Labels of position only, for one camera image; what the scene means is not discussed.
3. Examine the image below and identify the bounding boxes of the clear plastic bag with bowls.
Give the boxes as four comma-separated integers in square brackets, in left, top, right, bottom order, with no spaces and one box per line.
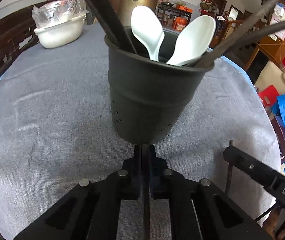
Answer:
[31,0,88,28]

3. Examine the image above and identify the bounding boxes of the white plastic spoon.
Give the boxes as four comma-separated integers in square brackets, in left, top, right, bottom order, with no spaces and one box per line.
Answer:
[131,5,165,61]
[167,15,216,66]

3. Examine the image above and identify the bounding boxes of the grey tablecloth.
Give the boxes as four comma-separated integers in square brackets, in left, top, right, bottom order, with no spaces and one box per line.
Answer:
[0,24,281,239]

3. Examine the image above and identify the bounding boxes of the carved dark wooden sideboard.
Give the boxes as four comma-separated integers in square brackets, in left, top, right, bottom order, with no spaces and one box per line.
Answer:
[0,5,39,76]

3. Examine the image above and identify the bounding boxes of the dark wooden side table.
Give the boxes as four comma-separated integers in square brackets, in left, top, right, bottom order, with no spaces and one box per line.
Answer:
[156,3,193,30]

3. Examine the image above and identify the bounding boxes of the white plastic basin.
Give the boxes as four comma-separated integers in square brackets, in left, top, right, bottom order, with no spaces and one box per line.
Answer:
[32,10,88,49]

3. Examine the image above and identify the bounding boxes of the dark metal utensil holder cup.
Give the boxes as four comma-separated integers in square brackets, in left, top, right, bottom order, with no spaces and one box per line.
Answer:
[105,27,214,145]

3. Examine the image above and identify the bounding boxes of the wall calendar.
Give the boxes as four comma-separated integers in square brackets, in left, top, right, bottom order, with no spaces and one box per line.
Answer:
[268,3,285,41]

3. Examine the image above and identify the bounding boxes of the red child chair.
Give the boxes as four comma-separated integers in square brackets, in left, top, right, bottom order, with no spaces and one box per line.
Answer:
[258,85,279,107]

